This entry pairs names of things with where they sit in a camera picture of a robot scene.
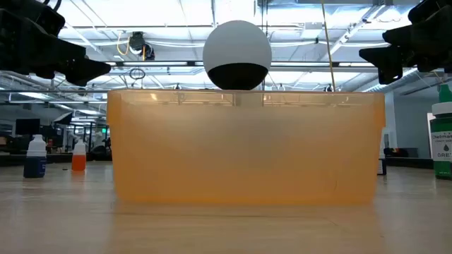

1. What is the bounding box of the black bag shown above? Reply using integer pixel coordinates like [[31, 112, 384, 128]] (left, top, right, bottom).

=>
[[383, 147, 420, 159]]

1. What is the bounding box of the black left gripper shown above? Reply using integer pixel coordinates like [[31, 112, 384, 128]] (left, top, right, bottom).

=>
[[0, 0, 112, 87]]

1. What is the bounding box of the blue food coloring bottle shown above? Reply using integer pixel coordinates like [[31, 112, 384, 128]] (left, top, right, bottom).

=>
[[23, 133, 48, 179]]

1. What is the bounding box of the orange translucent plastic bin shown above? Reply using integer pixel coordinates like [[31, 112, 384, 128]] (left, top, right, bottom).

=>
[[106, 88, 386, 205]]

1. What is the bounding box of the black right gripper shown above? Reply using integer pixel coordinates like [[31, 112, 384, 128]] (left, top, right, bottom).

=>
[[359, 0, 452, 85]]

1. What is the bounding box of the large green food coloring bottle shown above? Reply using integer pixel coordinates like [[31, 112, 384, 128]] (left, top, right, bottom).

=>
[[429, 83, 452, 180]]

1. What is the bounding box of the black computer monitor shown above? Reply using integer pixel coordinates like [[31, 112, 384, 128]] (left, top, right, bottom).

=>
[[15, 118, 41, 136]]

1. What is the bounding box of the black ceiling cable reel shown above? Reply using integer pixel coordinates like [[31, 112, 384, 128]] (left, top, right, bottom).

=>
[[116, 30, 156, 61]]

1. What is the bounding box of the yellow hanging cable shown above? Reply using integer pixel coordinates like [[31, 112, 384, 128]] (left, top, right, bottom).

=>
[[320, 0, 337, 92]]

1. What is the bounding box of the orange food coloring bottle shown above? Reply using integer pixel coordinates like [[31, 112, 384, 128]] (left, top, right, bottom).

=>
[[71, 139, 88, 172]]

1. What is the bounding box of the white globe table lamp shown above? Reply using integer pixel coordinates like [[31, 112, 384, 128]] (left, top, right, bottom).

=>
[[202, 20, 273, 91]]

